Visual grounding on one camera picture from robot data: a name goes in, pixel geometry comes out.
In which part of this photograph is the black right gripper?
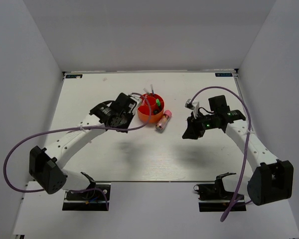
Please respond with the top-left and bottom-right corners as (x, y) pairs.
(182, 111), (217, 140)

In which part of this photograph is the pink lid marker tube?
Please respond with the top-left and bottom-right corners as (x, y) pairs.
(155, 110), (172, 132)

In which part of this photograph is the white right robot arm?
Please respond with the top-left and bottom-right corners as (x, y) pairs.
(182, 95), (294, 206)

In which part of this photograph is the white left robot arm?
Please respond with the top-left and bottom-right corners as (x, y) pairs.
(29, 93), (142, 199)

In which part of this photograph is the orange round organizer container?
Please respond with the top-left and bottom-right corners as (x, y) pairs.
(137, 94), (164, 123)

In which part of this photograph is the right blue table label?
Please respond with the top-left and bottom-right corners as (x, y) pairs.
(215, 73), (233, 77)

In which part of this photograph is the blue table label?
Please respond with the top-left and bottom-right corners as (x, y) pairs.
(65, 74), (83, 79)
(215, 73), (233, 77)

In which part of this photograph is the left blue table label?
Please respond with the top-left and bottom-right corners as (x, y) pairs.
(65, 74), (83, 79)

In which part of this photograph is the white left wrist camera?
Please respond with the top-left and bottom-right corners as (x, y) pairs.
(129, 94), (143, 109)

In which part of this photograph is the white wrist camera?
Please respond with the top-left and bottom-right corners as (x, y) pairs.
(185, 99), (199, 119)
(129, 94), (143, 109)

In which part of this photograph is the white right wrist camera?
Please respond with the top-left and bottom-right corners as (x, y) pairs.
(185, 99), (199, 119)

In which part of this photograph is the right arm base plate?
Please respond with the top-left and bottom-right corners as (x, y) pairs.
(193, 172), (239, 213)

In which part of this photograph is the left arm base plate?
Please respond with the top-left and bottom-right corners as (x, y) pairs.
(62, 183), (111, 212)

